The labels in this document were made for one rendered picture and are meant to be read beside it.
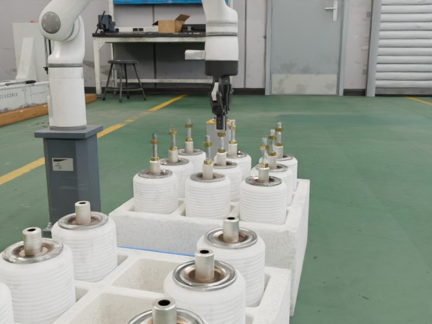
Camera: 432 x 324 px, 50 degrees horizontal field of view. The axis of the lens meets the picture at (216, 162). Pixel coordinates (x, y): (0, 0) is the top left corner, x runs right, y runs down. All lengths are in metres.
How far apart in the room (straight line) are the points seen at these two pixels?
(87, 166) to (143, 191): 0.39
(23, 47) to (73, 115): 3.45
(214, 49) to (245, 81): 5.18
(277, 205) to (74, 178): 0.63
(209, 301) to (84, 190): 0.88
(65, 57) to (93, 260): 0.73
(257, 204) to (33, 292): 0.46
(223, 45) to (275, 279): 0.53
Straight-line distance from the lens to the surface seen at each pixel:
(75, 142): 1.32
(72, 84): 1.33
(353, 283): 1.13
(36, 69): 4.75
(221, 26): 1.02
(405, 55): 6.35
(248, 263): 0.63
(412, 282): 1.17
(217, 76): 1.02
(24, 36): 4.80
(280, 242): 0.90
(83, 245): 0.71
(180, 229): 0.94
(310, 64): 6.19
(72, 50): 1.36
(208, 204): 0.94
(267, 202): 0.92
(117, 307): 0.69
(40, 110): 4.27
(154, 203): 0.98
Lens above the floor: 0.50
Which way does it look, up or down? 13 degrees down
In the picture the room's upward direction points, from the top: straight up
